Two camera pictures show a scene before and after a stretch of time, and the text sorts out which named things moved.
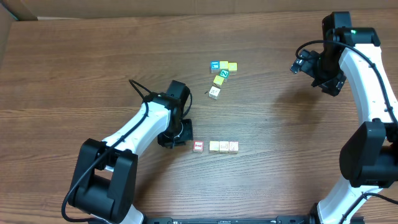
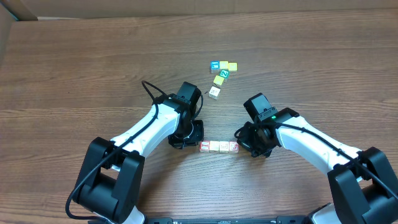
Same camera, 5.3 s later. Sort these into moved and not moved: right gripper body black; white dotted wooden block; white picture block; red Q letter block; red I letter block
Moved: red I letter block; right gripper body black
Not moved: red Q letter block; white picture block; white dotted wooden block
